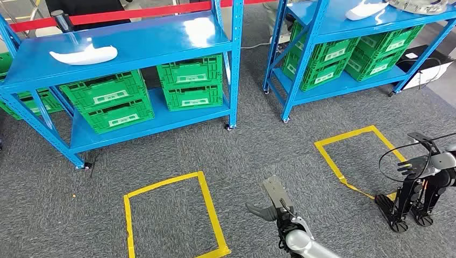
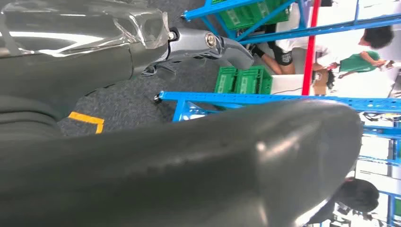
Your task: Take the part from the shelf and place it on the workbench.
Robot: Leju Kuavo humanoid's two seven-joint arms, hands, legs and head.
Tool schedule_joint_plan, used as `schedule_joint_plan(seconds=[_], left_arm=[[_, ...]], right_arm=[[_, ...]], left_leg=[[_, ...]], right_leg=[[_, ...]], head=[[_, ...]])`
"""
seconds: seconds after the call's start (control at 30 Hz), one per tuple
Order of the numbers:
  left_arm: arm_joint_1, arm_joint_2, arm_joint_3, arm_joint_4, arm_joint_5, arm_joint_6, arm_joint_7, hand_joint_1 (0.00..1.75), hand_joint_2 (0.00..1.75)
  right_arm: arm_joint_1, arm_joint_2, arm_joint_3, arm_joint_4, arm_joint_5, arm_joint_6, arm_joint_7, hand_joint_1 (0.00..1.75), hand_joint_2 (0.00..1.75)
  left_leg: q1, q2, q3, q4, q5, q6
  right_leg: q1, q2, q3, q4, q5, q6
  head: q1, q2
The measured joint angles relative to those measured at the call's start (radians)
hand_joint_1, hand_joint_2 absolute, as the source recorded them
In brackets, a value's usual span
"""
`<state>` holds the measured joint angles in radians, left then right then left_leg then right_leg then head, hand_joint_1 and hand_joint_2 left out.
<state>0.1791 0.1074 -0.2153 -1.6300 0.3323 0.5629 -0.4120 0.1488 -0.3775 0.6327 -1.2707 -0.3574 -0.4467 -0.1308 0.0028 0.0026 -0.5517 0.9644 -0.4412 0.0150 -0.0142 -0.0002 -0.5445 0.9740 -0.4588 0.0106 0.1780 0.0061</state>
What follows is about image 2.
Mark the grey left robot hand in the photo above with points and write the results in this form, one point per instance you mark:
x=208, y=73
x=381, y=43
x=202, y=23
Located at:
x=62, y=62

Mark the blue metal shelf rack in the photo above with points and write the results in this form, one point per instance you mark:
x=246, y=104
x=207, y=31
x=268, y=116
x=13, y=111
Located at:
x=313, y=30
x=250, y=98

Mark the green plastic crate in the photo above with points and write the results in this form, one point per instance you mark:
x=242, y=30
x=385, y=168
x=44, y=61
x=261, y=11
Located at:
x=266, y=7
x=253, y=80
x=233, y=20
x=225, y=80

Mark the person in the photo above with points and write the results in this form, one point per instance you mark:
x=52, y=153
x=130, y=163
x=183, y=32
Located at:
x=283, y=58
x=360, y=194
x=357, y=64

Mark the red barrier belt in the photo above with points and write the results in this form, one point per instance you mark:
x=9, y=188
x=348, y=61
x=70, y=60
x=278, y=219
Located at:
x=310, y=62

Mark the cardboard box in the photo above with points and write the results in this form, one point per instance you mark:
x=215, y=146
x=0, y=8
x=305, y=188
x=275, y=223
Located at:
x=321, y=83

